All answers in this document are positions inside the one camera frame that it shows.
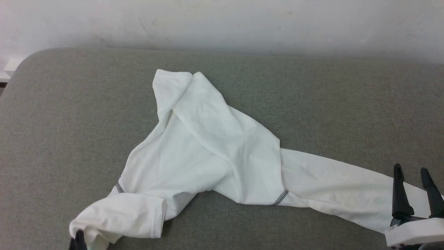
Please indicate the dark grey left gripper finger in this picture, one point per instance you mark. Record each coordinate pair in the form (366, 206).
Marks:
(79, 243)

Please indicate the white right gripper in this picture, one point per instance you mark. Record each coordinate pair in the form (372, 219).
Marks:
(416, 232)

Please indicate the white long-sleeve garment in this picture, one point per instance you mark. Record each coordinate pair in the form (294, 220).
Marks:
(208, 139)

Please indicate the white wall ledge block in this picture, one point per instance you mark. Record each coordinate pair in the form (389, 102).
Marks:
(12, 66)

